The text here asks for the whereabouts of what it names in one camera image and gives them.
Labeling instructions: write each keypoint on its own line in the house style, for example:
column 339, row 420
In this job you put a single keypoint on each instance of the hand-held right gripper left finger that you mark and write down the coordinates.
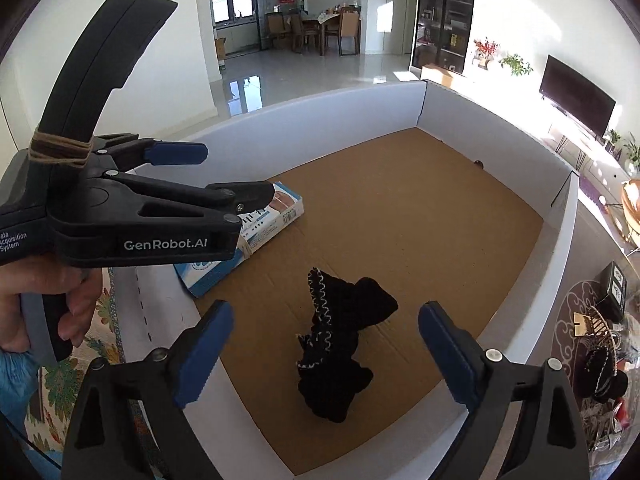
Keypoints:
column 205, row 355

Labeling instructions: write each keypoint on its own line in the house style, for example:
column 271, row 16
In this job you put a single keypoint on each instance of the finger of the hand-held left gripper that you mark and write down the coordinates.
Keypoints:
column 175, row 153
column 240, row 195

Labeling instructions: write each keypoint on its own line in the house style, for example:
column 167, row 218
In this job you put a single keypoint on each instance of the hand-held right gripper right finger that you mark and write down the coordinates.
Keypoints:
column 450, row 355

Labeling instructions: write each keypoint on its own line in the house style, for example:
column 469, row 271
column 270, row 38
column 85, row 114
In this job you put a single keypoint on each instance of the black curved bar with twine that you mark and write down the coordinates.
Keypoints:
column 90, row 60

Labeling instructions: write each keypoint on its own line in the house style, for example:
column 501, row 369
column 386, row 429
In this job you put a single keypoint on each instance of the white cardboard box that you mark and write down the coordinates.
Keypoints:
column 400, row 220

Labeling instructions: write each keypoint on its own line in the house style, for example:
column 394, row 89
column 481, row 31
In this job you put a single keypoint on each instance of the person's left hand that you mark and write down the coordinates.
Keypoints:
column 82, row 305

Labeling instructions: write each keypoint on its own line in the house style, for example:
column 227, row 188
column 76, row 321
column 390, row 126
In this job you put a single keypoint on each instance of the blue and white carton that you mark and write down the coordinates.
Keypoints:
column 272, row 227

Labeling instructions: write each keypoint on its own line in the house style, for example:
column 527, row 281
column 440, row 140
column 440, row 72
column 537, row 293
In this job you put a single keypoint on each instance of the floral patterned cloth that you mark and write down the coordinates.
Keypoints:
column 107, row 310

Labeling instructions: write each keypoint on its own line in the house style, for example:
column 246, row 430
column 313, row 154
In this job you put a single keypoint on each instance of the black knitted cloth white stitching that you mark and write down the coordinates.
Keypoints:
column 607, row 375
column 340, row 340

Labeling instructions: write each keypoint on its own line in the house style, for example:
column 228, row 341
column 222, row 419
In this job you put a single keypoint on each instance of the small cardboard box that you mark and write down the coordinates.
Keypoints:
column 221, row 49

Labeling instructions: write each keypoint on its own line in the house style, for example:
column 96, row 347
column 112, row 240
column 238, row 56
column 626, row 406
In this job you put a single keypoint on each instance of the small wooden rack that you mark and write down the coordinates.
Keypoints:
column 595, row 327

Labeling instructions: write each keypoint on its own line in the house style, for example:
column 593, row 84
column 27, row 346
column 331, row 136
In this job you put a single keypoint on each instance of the wooden dining chair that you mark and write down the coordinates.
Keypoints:
column 302, row 32
column 350, row 30
column 277, row 30

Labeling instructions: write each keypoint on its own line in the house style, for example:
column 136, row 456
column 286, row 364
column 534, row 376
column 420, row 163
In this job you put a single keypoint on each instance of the glass sliding door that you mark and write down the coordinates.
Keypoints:
column 235, row 0

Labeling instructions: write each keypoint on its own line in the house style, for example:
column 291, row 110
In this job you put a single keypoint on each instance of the black rectangular box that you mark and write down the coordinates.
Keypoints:
column 612, row 285

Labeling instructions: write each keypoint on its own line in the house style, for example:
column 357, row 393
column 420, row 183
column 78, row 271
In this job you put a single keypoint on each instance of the wooden dining table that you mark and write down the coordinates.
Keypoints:
column 327, row 21

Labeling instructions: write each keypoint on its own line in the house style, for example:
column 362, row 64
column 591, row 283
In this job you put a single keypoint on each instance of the brown cardboard box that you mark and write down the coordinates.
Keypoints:
column 437, row 74

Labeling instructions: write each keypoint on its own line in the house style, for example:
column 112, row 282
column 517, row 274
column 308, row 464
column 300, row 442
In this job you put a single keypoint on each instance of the orange lounge chair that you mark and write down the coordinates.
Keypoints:
column 632, row 205

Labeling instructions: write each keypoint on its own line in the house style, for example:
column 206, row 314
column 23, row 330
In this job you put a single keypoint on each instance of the white television console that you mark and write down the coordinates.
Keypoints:
column 600, row 155

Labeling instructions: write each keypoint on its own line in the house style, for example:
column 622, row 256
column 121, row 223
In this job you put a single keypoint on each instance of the small green potted plant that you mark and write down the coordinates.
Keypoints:
column 613, row 138

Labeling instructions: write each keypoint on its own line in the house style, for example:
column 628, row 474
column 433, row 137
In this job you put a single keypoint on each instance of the large leafy potted plant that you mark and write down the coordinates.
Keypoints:
column 632, row 152

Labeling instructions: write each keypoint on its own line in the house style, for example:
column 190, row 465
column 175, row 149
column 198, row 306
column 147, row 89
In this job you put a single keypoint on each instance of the dark glass display cabinet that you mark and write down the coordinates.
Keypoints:
column 442, row 10

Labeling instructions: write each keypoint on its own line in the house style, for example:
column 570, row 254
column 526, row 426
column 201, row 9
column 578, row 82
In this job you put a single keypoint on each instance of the red flower plant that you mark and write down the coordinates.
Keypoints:
column 485, row 50

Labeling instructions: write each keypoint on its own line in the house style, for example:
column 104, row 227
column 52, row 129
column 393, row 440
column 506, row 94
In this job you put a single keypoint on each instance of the black flat television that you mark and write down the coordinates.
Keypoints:
column 575, row 95

